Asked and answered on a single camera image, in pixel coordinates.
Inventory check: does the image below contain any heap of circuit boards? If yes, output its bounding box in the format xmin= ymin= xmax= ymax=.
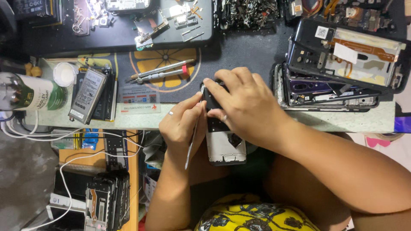
xmin=283 ymin=0 xmax=406 ymax=33

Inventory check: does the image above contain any person's left hand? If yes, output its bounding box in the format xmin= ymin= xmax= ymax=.
xmin=159 ymin=92 xmax=208 ymax=160

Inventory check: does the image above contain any silver metal screwdriver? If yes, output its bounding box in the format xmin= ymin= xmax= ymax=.
xmin=128 ymin=58 xmax=196 ymax=81

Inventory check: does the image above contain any white-framed phone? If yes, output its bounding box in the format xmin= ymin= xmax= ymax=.
xmin=200 ymin=78 xmax=248 ymax=167

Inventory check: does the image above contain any grey plastic bag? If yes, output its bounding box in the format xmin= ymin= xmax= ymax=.
xmin=143 ymin=131 xmax=167 ymax=169

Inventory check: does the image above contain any person's right hand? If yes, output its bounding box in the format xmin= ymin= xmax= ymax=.
xmin=203 ymin=67 xmax=290 ymax=151

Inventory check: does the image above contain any pink patterned cloth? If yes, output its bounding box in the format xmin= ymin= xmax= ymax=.
xmin=364 ymin=133 xmax=406 ymax=149

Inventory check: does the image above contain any blue packet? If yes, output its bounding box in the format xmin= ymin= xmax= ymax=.
xmin=81 ymin=128 xmax=99 ymax=151

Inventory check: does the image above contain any black phone frame with flex cable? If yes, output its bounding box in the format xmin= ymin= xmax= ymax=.
xmin=287 ymin=17 xmax=411 ymax=94

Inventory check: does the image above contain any long white cable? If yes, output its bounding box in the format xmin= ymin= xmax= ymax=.
xmin=21 ymin=130 xmax=146 ymax=231

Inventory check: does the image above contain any white flat devices stack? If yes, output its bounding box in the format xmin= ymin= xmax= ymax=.
xmin=46 ymin=170 xmax=88 ymax=231

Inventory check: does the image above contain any clear plastic label packet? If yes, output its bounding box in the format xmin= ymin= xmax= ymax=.
xmin=118 ymin=85 xmax=161 ymax=115

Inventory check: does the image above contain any silver screwdriver with red cap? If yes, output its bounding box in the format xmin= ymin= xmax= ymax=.
xmin=136 ymin=65 xmax=190 ymax=84

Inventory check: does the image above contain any white bottle cap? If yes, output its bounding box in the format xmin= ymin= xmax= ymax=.
xmin=53 ymin=62 xmax=79 ymax=87

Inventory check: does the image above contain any black perforated phone part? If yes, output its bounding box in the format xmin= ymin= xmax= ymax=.
xmin=103 ymin=130 xmax=128 ymax=171

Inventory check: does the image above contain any pile of small metal parts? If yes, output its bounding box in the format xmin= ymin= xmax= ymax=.
xmin=221 ymin=0 xmax=280 ymax=30

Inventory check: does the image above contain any thin metal pry tool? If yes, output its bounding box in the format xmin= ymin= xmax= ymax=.
xmin=185 ymin=93 xmax=204 ymax=170

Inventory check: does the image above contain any grey phone battery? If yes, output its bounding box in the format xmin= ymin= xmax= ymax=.
xmin=68 ymin=67 xmax=107 ymax=125

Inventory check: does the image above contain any purple phone frame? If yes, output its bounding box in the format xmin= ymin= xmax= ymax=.
xmin=283 ymin=64 xmax=383 ymax=107

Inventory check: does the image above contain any wooden shelf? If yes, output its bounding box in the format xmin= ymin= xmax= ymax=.
xmin=59 ymin=129 xmax=139 ymax=231

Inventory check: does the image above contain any grey citrus print mat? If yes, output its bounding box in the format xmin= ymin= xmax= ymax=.
xmin=77 ymin=47 xmax=223 ymax=104

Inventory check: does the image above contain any small wooden figure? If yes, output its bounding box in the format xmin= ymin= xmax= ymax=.
xmin=25 ymin=62 xmax=43 ymax=78

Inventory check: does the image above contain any row of upright phone frames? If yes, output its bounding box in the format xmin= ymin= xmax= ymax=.
xmin=84 ymin=169 xmax=131 ymax=231

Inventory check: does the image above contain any black tray with phone parts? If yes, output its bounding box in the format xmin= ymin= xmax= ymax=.
xmin=22 ymin=0 xmax=216 ymax=59

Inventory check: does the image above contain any green label bottle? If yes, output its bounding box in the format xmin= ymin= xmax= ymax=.
xmin=0 ymin=72 xmax=69 ymax=112

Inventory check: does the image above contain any yellow patterned clothing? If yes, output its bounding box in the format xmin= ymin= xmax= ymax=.
xmin=194 ymin=193 xmax=322 ymax=231

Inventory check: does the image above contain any stack of black phone batteries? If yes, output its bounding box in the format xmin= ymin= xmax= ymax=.
xmin=77 ymin=64 xmax=118 ymax=123

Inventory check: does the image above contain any silver phone frame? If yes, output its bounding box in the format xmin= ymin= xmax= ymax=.
xmin=272 ymin=62 xmax=380 ymax=113

